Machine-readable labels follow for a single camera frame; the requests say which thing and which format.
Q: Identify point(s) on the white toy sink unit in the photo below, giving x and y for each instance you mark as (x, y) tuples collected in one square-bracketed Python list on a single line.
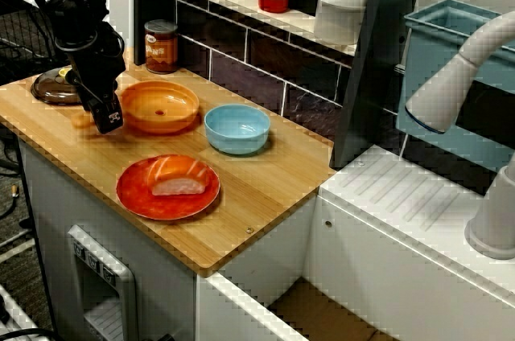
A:
[(382, 196)]

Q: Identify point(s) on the white lidded plastic container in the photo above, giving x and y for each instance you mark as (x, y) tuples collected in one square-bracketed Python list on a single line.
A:
[(340, 15)]

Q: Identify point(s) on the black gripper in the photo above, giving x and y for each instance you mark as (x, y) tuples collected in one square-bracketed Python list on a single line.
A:
[(96, 67)]

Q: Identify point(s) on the light blue bowl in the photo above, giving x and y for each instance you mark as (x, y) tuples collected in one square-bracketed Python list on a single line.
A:
[(237, 132)]

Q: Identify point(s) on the brown beans can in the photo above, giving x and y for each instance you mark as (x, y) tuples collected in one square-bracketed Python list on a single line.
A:
[(161, 51)]

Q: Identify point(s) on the dark grey post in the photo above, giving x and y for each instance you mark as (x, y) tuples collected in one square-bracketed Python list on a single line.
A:
[(370, 75)]

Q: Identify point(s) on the aluminium frame rail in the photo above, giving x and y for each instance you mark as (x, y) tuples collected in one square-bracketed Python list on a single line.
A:
[(16, 317)]

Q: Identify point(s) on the brown lid with yellow knob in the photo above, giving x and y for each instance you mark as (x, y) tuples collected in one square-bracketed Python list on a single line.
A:
[(48, 91)]

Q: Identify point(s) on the toy salmon sushi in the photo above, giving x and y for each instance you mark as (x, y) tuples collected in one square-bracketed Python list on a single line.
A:
[(177, 180)]

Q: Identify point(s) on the brass screw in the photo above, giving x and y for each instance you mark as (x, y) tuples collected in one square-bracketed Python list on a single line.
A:
[(250, 230)]

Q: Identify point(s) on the red-orange plate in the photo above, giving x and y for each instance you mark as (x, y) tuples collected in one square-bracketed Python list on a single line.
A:
[(137, 196)]

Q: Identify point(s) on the white toy kitchen cabinet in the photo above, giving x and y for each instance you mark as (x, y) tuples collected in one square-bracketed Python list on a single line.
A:
[(52, 196)]

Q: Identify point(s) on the small brown stub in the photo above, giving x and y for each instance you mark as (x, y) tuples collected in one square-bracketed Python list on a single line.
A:
[(15, 190)]

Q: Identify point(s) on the grey toy faucet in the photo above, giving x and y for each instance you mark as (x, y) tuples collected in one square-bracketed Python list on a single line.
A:
[(442, 87)]

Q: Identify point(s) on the teal plastic bin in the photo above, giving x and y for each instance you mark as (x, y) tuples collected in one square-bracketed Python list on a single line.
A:
[(434, 47)]

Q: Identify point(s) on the orange toy frying pan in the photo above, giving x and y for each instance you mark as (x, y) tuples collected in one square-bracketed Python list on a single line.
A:
[(161, 120)]

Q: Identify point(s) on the dark shelf side panel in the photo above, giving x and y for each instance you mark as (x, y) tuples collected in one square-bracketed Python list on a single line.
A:
[(137, 15)]

